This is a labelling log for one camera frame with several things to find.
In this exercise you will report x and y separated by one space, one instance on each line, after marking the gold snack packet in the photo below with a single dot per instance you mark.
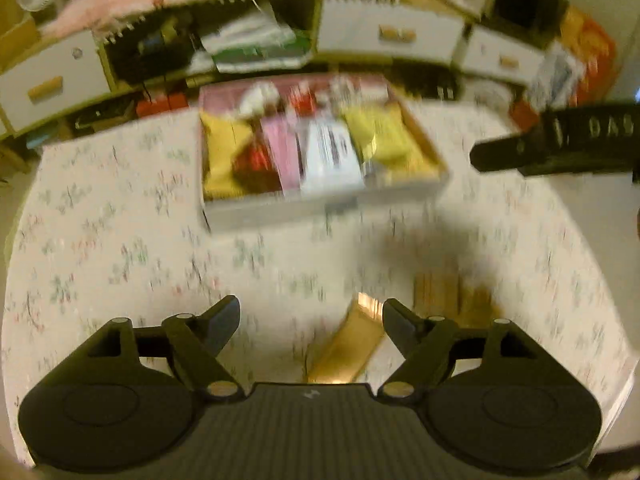
348 351

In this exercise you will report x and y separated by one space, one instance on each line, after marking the white drawer wooden handle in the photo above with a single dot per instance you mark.
384 30

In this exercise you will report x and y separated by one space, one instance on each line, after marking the pink snack bar packet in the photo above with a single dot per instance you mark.
281 139

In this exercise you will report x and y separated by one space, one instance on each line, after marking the white drawer right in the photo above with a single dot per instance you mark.
483 52

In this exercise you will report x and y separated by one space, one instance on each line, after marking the pink cardboard box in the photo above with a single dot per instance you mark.
300 98

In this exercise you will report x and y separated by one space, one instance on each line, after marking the yellow paper liner right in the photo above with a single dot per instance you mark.
381 137

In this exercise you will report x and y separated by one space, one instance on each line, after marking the yellow paper liner left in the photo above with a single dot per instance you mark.
225 139

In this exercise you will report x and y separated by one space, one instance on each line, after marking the stack of papers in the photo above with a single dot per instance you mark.
244 41

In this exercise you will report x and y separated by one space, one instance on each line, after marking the brown wafer packet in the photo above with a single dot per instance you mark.
440 293

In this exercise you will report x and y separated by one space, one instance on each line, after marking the floral tablecloth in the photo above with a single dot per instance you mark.
112 226

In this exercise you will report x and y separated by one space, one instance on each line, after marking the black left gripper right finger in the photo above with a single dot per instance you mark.
424 343

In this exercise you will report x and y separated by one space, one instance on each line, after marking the printed cardboard carton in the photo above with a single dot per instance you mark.
556 81

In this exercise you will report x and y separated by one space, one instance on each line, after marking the yellow paper liner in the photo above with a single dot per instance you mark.
225 139
381 137

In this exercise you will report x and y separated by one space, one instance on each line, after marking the white drawer left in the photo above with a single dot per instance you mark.
58 78

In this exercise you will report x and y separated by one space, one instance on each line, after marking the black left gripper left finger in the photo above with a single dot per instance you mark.
196 341

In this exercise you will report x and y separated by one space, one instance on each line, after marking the white pecan snack packet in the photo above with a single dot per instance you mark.
329 159

